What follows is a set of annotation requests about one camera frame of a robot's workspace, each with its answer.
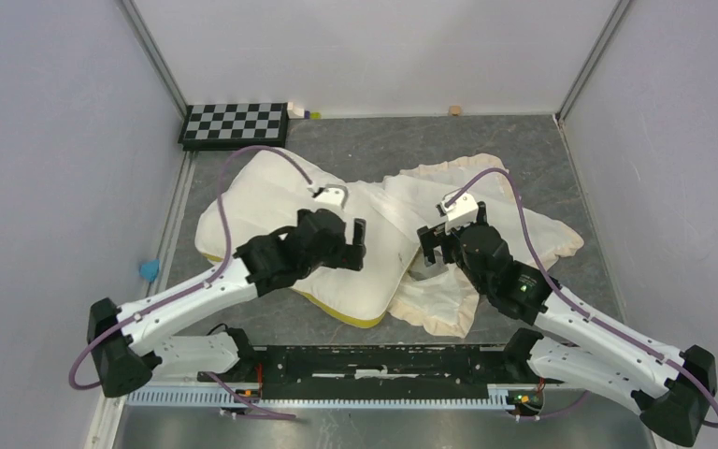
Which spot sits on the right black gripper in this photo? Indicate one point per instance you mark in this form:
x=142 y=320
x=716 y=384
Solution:
x=429 y=238

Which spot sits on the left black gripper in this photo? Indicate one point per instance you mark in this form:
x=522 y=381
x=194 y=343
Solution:
x=349 y=255

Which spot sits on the grey cream ruffled pillowcase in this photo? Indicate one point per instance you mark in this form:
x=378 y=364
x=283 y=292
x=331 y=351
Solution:
x=440 y=298

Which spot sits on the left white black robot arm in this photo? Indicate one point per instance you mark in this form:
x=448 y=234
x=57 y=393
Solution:
x=132 y=343

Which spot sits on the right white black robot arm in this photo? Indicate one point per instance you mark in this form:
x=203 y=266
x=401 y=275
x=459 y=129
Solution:
x=671 y=391

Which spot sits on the small white block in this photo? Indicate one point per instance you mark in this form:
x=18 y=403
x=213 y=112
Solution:
x=296 y=112

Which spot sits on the black white checkerboard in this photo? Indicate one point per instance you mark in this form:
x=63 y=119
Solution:
x=227 y=127

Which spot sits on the blue small object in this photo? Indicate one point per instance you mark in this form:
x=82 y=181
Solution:
x=149 y=270

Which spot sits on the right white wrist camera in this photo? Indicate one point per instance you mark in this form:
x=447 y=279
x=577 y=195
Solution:
x=458 y=211

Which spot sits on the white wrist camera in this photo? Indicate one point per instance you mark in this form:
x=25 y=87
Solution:
x=331 y=196
x=458 y=211

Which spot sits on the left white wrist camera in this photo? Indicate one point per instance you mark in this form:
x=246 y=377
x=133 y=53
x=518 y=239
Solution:
x=331 y=196

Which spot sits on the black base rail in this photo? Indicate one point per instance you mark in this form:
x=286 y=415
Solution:
x=378 y=371

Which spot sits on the white toothed cable tray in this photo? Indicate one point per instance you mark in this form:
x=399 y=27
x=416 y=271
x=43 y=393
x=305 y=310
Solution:
x=492 y=399

